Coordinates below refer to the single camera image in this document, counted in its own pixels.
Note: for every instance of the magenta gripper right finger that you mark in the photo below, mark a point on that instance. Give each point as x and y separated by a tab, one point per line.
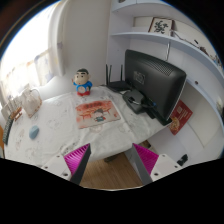
148	165

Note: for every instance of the cartoon boy figurine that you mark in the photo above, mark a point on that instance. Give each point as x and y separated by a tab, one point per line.
82	82

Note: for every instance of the white wall shelf unit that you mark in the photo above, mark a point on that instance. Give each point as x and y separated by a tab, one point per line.
202	137

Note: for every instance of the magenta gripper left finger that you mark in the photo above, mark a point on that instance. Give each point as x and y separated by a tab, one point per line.
71	166

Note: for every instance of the black computer monitor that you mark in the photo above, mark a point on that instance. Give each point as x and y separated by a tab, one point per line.
160	82

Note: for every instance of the black wall plug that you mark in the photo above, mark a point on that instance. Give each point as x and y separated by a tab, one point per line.
183	160

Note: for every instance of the white patterned tablecloth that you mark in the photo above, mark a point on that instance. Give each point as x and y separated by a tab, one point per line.
67	122

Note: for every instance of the black keyboard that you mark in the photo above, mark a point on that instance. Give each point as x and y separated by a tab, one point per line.
7	130

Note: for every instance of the red cartoon mouse pad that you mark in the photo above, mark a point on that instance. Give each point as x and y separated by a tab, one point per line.
96	113

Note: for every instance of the beige handbag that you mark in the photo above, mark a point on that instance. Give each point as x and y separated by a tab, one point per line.
31	101

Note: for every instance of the black wifi router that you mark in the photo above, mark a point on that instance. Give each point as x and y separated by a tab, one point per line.
120	85

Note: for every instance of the white window curtain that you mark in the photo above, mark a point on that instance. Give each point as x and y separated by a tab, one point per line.
55	37

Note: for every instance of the blue computer mouse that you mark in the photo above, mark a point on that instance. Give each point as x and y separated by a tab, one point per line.
33	132

